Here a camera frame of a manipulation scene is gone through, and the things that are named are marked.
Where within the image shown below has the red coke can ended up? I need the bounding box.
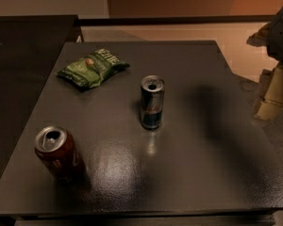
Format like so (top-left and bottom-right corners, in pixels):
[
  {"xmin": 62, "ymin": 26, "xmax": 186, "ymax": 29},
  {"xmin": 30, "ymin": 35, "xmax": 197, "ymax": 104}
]
[{"xmin": 35, "ymin": 125, "xmax": 85, "ymax": 184}]

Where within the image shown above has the silver blue redbull can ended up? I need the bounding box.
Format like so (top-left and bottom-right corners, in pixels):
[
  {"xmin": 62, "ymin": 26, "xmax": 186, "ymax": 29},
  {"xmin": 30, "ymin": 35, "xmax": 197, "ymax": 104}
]
[{"xmin": 141, "ymin": 75, "xmax": 165, "ymax": 130}]

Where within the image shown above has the dark side table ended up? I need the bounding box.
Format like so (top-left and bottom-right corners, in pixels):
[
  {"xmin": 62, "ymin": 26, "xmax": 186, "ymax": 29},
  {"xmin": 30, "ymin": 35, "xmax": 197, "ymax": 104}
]
[{"xmin": 0, "ymin": 15, "xmax": 83, "ymax": 178}]

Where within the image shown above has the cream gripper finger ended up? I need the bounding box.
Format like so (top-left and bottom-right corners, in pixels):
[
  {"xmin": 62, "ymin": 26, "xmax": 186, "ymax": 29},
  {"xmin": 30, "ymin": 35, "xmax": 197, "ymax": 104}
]
[
  {"xmin": 246, "ymin": 23, "xmax": 271, "ymax": 47},
  {"xmin": 255, "ymin": 62, "xmax": 283, "ymax": 121}
]

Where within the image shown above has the green chip bag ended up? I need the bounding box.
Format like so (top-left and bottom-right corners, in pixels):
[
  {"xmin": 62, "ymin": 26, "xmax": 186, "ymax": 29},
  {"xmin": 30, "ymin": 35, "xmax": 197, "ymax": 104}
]
[{"xmin": 57, "ymin": 48, "xmax": 130, "ymax": 90}]

